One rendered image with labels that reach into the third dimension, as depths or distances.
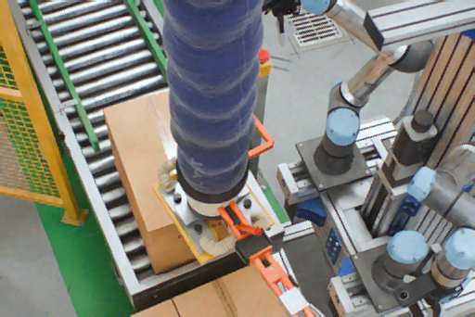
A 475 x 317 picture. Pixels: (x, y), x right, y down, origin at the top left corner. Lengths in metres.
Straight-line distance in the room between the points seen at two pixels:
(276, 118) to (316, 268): 1.08
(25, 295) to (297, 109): 1.84
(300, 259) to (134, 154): 1.04
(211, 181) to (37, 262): 1.75
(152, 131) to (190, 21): 1.29
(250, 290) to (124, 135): 0.81
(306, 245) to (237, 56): 1.86
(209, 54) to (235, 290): 1.46
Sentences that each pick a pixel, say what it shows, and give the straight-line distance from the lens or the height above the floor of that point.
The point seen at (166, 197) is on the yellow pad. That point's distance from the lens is 2.24.
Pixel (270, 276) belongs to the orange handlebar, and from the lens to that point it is 1.98.
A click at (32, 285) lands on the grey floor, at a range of 3.46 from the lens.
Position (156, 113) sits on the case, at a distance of 2.70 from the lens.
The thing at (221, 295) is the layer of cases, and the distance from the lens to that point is 2.74.
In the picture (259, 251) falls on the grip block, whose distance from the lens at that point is 2.01.
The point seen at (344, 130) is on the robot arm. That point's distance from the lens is 2.30.
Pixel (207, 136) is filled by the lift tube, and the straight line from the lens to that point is 1.70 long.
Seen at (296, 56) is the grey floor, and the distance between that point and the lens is 4.21.
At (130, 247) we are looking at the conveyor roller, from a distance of 2.84.
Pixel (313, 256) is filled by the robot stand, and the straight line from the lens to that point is 3.21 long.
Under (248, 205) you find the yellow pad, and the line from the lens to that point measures 2.20.
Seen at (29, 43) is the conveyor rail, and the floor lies 0.59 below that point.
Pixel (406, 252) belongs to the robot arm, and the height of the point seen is 1.27.
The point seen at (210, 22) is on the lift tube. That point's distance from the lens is 1.40.
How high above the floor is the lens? 3.09
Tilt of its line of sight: 60 degrees down
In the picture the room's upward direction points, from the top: 5 degrees clockwise
